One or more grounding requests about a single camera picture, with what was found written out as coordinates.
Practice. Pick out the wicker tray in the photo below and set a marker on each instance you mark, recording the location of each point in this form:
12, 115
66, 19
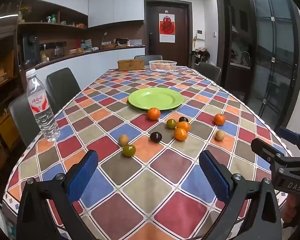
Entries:
108, 46

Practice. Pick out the white upper cabinets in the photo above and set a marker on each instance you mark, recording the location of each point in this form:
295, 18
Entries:
102, 2

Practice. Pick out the grey dining chair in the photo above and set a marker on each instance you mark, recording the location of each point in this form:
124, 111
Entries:
210, 71
62, 86
148, 57
22, 120

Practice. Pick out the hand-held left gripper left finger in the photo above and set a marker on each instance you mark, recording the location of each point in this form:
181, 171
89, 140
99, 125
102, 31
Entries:
82, 177

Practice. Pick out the orange packet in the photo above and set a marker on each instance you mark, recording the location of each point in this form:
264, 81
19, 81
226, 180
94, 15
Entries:
80, 25

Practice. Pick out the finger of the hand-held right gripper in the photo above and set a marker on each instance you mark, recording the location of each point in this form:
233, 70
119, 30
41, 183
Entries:
290, 134
265, 148

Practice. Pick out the clear plastic water bottle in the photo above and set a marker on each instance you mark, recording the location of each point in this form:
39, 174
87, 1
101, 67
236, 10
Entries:
41, 107

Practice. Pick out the dark bag pile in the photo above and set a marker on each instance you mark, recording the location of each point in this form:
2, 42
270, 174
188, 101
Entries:
200, 55

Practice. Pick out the dark purple plum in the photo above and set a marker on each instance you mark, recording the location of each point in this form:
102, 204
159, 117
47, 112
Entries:
155, 137
183, 119

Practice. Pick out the dark wooden door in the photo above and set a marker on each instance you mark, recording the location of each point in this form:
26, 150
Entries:
182, 30

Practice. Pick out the black wall power strip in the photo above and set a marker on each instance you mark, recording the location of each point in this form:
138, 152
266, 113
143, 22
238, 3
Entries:
53, 45

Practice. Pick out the green plate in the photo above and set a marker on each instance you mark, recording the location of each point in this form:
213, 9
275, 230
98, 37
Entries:
155, 98

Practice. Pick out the black box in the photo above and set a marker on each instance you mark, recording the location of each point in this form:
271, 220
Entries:
121, 41

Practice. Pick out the glass kettle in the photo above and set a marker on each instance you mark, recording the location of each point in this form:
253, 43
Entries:
57, 51

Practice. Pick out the tan round fruit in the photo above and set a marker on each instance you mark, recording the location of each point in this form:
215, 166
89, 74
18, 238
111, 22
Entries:
123, 140
219, 135

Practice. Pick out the orange tangerine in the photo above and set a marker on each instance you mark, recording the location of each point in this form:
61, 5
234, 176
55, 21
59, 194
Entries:
180, 134
153, 113
185, 126
219, 119

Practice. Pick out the checkered tablecloth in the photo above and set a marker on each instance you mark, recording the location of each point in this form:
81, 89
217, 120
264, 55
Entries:
145, 180

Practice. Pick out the white desk lamp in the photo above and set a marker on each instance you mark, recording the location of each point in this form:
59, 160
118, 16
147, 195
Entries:
104, 38

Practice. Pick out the person's right hand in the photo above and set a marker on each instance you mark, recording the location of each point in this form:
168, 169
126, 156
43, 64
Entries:
295, 210

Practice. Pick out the woven tissue box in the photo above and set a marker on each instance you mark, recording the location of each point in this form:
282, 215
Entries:
130, 64

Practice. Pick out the white intercom panel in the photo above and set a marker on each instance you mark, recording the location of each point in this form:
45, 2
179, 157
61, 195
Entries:
200, 34

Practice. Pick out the green bottle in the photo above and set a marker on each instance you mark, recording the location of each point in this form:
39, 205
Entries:
53, 18

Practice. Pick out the glass sliding door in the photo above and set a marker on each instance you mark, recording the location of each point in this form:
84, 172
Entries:
275, 55

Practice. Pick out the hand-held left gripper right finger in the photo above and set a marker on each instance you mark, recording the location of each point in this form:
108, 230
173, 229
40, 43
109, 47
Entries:
213, 177

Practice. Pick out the green round fruit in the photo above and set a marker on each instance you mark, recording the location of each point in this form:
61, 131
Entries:
129, 150
171, 123

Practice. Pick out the red and white wall calendar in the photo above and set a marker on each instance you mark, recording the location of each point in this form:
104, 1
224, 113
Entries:
167, 27

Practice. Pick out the small yellow bottle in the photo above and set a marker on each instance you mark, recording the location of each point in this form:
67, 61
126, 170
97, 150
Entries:
43, 58

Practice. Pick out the white plastic basket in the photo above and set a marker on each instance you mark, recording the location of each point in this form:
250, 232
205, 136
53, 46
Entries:
163, 65

